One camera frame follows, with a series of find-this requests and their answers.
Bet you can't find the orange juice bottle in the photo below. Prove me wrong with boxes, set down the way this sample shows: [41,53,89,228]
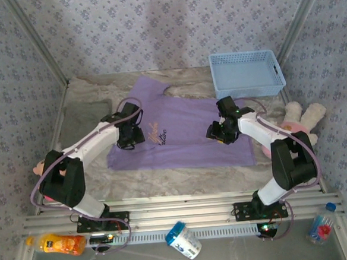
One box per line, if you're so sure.
[25,230,88,260]

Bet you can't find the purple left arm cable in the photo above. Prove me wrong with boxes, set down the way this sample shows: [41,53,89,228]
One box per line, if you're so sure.
[23,98,134,260]

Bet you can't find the aluminium corner post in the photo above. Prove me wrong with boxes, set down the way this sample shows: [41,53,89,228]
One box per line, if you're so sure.
[272,0,335,65]
[2,0,70,90]

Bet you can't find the white bunny plush pink dress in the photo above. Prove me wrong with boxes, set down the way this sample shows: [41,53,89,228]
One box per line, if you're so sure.
[257,100,330,160]

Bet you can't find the light blue perforated plastic basket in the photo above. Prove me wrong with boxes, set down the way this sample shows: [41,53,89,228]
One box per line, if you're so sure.
[208,49,288,101]

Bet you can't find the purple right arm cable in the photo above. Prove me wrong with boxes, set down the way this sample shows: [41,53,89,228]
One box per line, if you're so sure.
[232,92,324,243]

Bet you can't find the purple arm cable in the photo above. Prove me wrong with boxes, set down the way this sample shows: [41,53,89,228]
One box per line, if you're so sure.
[232,92,324,243]
[23,98,134,260]

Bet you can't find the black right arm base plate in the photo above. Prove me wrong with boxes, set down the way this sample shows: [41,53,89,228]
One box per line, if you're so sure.
[232,198,289,222]

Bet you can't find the purple printed t-shirt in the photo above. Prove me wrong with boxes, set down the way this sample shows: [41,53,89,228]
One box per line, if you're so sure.
[100,67,258,176]

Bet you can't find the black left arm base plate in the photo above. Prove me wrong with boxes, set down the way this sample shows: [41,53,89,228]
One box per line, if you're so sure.
[75,210,131,234]

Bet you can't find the black controller board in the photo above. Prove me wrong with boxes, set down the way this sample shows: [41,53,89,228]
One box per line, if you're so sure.
[88,233,115,246]
[256,222,279,240]

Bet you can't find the white can blue lid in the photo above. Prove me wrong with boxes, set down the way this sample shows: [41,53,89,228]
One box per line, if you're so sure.
[163,219,203,260]

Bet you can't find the grey slotted cable duct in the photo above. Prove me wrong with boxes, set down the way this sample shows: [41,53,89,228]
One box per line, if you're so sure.
[85,222,261,249]

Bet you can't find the pink baby doll plush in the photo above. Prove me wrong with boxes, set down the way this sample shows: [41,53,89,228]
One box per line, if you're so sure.
[31,159,70,203]

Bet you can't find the aluminium front rail frame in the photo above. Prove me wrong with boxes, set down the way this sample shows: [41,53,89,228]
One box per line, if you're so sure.
[20,183,346,240]

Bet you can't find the clear water bottle blue cap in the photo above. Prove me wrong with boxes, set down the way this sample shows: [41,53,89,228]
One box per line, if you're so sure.
[303,201,340,246]

